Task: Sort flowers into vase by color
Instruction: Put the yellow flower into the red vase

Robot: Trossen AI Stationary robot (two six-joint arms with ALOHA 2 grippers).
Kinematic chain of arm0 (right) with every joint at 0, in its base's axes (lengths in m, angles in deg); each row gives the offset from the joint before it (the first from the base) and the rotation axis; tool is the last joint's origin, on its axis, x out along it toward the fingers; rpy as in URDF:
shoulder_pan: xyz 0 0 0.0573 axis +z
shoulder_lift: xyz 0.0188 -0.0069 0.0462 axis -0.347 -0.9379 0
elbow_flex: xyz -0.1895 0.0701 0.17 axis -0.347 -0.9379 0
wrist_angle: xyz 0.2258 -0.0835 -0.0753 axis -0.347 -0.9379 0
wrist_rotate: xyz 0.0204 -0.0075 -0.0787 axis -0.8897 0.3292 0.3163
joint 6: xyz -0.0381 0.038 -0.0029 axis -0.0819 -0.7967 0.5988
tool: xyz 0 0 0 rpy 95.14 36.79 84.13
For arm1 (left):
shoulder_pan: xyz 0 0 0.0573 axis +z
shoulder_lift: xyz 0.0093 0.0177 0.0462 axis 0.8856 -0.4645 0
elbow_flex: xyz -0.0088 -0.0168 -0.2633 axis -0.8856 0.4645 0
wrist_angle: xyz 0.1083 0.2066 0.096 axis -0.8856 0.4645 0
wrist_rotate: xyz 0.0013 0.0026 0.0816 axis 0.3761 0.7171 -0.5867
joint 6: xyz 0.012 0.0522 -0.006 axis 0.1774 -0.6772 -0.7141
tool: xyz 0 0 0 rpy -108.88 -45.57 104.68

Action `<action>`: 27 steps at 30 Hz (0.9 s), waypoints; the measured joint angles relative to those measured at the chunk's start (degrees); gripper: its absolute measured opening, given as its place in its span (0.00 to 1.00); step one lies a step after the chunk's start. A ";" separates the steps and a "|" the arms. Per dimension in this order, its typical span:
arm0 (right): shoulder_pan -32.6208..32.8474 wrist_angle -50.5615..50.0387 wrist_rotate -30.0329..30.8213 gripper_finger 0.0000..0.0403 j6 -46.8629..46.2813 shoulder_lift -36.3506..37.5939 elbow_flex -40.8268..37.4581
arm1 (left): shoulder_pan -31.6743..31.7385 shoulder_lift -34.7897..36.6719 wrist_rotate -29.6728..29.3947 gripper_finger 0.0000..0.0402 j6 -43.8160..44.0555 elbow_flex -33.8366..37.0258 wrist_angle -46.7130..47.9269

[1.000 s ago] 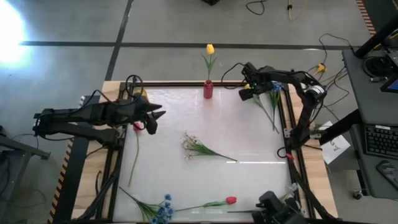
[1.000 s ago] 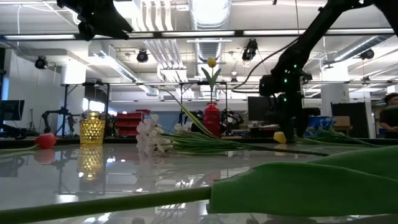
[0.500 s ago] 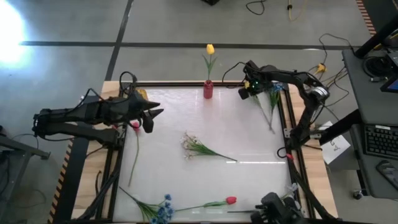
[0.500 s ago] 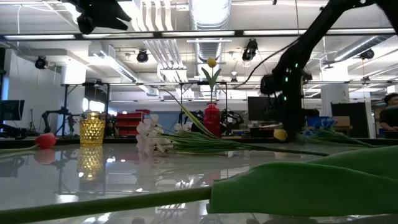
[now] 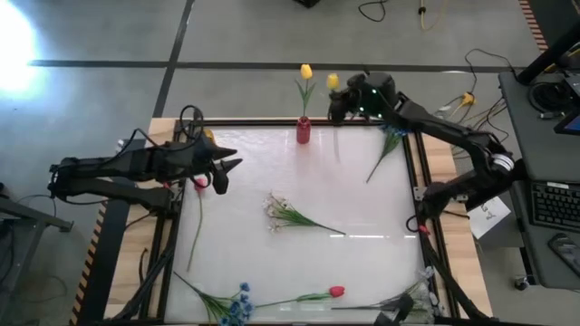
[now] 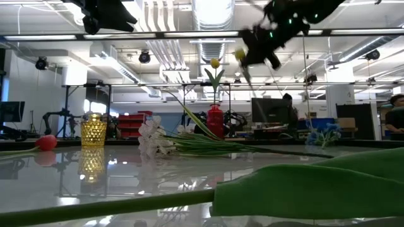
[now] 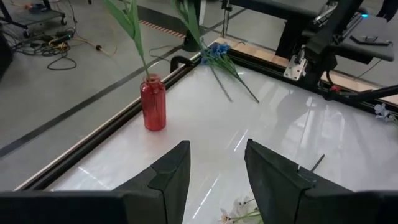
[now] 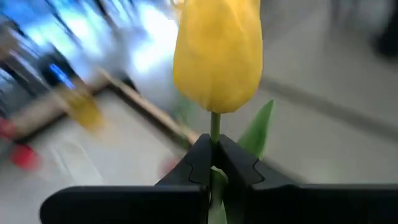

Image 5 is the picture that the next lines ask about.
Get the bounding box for black plate with striped edge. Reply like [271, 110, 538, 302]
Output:
[70, 138, 146, 326]

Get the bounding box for grey desk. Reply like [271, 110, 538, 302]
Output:
[498, 70, 580, 291]

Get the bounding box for white paper sheet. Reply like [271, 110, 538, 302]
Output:
[466, 195, 512, 240]

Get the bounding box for dark mat with striped edge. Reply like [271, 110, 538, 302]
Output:
[517, 0, 580, 53]

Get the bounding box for tablet with blue screen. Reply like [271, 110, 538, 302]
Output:
[553, 74, 580, 137]

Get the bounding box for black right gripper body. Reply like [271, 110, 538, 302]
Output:
[345, 71, 401, 122]

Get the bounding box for red glass vase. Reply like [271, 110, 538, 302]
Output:
[295, 116, 313, 145]

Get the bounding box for black keyboard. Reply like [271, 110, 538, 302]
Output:
[529, 180, 580, 233]

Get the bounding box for black diagonal beam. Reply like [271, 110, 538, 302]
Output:
[516, 20, 580, 86]

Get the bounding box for black elongated object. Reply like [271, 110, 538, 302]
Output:
[373, 293, 414, 326]

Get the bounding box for yellow plug with cable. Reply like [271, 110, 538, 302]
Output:
[443, 91, 477, 123]

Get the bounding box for grey metal stand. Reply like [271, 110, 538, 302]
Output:
[0, 180, 76, 326]

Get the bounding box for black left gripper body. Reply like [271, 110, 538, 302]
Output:
[174, 135, 217, 180]

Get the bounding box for black floor cable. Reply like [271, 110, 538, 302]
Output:
[357, 0, 390, 24]

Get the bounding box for black metal table frame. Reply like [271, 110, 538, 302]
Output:
[138, 116, 488, 326]

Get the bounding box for yellow floor cable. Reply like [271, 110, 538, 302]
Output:
[417, 0, 448, 33]

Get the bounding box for black coiled cable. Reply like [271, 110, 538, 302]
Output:
[527, 80, 567, 120]

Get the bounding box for red artificial tulip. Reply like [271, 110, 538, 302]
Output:
[254, 284, 346, 310]
[186, 177, 208, 273]

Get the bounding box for white artificial flower bunch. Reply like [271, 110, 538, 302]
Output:
[261, 192, 348, 236]
[330, 265, 441, 318]

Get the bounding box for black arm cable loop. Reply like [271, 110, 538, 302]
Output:
[179, 104, 206, 142]

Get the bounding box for black cable bundle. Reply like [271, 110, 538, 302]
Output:
[111, 244, 176, 321]
[420, 244, 490, 321]

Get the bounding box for blue artificial flower bunch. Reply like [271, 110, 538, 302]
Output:
[173, 271, 256, 326]
[365, 125, 409, 185]

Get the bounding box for thin black looped cable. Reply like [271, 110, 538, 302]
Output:
[464, 48, 517, 94]

